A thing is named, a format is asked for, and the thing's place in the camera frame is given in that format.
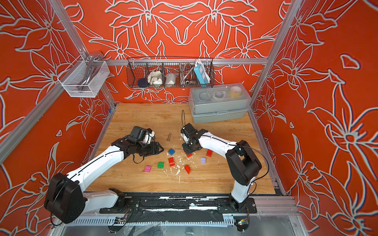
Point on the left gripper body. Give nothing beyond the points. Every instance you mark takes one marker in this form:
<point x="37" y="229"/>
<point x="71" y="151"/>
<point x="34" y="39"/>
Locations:
<point x="148" y="149"/>

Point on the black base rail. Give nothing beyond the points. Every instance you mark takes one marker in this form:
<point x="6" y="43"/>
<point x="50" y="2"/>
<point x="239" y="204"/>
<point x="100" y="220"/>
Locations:
<point x="201" y="208"/>

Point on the metal tool in bin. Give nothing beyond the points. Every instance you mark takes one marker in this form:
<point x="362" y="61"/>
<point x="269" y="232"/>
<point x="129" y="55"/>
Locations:
<point x="92" y="69"/>

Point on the blue white box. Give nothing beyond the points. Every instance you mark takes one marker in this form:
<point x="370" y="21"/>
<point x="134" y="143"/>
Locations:
<point x="201" y="73"/>

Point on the black wire basket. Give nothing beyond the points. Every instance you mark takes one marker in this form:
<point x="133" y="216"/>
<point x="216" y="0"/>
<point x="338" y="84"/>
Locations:
<point x="177" y="72"/>

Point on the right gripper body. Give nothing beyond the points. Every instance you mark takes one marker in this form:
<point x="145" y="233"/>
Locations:
<point x="189" y="148"/>

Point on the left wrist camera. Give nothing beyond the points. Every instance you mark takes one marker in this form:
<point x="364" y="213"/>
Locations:
<point x="141" y="135"/>

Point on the blue lego brick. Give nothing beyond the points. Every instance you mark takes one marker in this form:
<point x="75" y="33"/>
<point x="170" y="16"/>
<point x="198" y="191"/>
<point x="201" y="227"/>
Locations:
<point x="171" y="151"/>

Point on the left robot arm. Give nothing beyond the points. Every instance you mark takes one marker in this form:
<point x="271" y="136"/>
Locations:
<point x="67" y="198"/>

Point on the pink lego brick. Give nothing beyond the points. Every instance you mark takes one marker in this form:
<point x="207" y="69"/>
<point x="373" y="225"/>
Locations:
<point x="147" y="169"/>

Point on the red square lego brick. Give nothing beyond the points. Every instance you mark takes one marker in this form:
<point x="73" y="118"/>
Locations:
<point x="171" y="162"/>

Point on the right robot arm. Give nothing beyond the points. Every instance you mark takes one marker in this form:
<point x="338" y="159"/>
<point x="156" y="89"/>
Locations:
<point x="241" y="158"/>

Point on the grey plastic storage box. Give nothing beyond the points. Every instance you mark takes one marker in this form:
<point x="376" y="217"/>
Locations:
<point x="219" y="103"/>

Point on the white crumpled bag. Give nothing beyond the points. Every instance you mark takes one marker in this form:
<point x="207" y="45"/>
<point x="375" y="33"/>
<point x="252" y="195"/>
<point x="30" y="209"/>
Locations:
<point x="155" y="78"/>

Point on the green lego brick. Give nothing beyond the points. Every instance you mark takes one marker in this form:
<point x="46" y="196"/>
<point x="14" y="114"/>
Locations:
<point x="160" y="165"/>

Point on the clear plastic bin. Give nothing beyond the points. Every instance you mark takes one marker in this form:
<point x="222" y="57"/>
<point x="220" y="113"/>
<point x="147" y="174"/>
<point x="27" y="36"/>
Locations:
<point x="71" y="80"/>

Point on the red sloped lego brick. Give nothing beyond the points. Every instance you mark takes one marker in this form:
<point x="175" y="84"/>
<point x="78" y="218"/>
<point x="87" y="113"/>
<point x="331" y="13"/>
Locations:
<point x="188" y="169"/>

